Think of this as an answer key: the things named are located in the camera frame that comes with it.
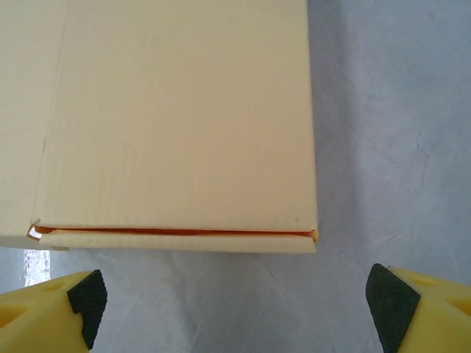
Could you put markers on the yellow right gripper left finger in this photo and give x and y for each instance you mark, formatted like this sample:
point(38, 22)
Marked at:
point(37, 323)

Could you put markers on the yellow paper box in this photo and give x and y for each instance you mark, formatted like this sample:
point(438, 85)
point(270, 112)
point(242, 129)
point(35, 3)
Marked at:
point(165, 110)

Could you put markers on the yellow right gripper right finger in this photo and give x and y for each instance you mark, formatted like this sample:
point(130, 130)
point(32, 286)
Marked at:
point(434, 323)

